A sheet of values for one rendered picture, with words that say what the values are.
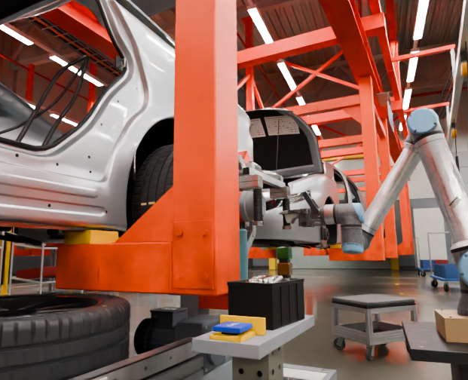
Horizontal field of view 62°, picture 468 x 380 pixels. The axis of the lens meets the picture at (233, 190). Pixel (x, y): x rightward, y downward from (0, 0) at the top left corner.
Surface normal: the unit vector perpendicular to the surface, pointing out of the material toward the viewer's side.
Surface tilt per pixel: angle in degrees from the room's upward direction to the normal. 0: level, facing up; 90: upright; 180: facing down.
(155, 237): 90
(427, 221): 90
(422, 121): 81
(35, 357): 90
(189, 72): 90
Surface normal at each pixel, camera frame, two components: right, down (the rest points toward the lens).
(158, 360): 0.89, -0.08
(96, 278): -0.46, -0.14
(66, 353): 0.77, -0.11
